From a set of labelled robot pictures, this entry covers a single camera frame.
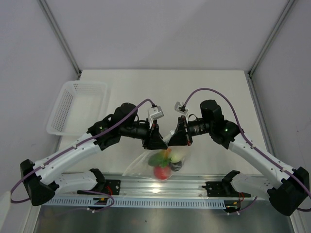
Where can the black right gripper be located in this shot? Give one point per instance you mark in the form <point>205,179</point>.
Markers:
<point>181,136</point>

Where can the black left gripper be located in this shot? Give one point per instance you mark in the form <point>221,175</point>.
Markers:
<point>153,140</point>

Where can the orange green toy mango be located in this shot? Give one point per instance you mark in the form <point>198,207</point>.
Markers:
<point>160,159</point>

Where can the white toy radish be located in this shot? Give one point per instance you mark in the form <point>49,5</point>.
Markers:
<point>177,156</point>

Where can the clear zip top bag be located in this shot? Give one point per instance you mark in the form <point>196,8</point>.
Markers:
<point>140,168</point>

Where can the dark brown toy mushroom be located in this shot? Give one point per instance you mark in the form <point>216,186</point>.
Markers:
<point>176,166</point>

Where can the red toy tomato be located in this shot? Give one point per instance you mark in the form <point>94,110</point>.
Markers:
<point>162,173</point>

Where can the white perforated plastic basket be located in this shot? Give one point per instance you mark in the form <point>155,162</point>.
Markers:
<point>78,106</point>

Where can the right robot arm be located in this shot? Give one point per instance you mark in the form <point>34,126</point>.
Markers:
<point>282,185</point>

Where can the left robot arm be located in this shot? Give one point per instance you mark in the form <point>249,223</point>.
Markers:
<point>45,178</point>

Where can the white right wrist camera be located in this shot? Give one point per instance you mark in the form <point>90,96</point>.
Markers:
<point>181,108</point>

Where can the aluminium mounting rail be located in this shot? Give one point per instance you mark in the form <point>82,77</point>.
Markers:
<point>170,185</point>

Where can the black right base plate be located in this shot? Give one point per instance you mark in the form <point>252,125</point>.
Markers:
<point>222,189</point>

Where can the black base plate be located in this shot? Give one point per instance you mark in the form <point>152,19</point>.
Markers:
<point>111,187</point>
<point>222,189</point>

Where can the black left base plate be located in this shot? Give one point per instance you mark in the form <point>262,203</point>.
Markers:
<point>111,187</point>

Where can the white slotted cable duct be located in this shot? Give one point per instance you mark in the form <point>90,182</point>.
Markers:
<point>137,202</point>

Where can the right aluminium frame post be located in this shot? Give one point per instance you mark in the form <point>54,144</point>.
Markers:
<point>285,13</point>

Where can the aluminium frame post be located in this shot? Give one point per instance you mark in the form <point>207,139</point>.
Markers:
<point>43,4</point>
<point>285,13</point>

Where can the left aluminium frame post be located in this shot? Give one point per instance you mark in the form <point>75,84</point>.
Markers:
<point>43,4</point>

